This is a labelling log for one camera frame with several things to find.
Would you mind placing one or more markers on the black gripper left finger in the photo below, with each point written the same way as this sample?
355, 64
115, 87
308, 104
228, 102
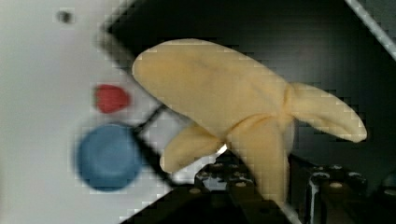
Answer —
233, 191

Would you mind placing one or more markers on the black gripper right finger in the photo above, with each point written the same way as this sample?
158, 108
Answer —
334, 195

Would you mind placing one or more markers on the yellow plush peeled banana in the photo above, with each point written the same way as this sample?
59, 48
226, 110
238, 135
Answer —
234, 101

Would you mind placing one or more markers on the black toy oven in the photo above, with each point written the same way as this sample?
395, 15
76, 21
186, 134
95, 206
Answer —
319, 42

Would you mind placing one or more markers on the blue bowl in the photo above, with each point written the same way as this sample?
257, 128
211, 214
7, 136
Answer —
108, 157

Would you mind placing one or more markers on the red green toy vegetable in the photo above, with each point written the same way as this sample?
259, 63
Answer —
111, 98

